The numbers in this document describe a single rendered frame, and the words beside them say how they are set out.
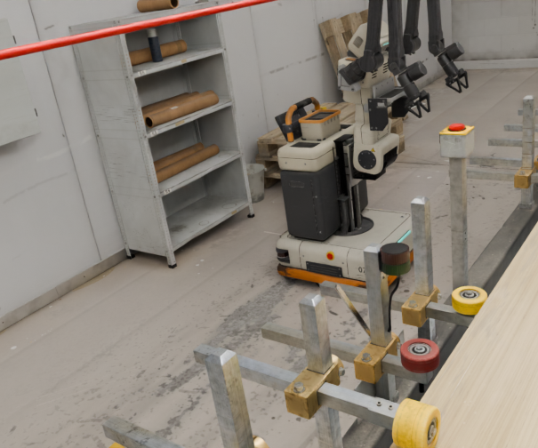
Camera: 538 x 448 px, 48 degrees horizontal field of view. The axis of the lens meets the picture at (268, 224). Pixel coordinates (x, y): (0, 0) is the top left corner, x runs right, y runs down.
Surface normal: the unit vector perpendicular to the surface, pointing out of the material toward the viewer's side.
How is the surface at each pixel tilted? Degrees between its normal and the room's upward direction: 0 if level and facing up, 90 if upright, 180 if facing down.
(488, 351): 0
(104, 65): 90
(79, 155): 90
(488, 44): 90
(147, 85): 90
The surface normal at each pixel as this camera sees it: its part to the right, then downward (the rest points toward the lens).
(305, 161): -0.58, 0.39
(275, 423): -0.15, -0.91
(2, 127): 0.80, 0.12
